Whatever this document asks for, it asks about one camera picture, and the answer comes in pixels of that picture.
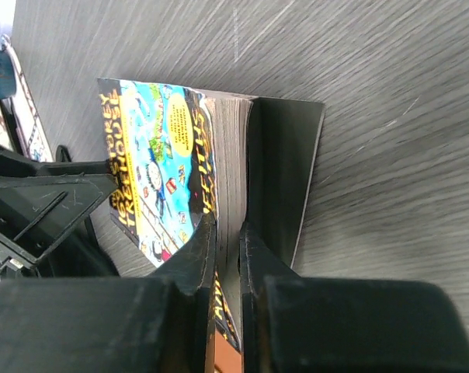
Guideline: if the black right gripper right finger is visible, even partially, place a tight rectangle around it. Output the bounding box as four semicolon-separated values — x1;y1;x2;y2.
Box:
239;224;469;372

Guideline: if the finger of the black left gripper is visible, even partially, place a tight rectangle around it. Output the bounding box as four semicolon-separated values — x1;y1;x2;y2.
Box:
0;145;116;268

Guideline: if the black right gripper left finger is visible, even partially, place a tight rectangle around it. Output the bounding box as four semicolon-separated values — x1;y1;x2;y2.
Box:
0;213;216;372

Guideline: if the black comic cover book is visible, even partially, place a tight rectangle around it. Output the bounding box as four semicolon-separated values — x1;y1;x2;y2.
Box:
97;78;325;372

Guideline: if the black fabric backpack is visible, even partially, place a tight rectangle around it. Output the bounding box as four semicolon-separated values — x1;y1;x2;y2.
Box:
30;215;119;277

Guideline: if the brown leather wallet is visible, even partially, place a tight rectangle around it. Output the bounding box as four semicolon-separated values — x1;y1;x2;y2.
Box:
214;331;242;373

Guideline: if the white patterned placemat cloth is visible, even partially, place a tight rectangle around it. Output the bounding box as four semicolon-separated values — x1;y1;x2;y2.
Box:
0;33;54;162

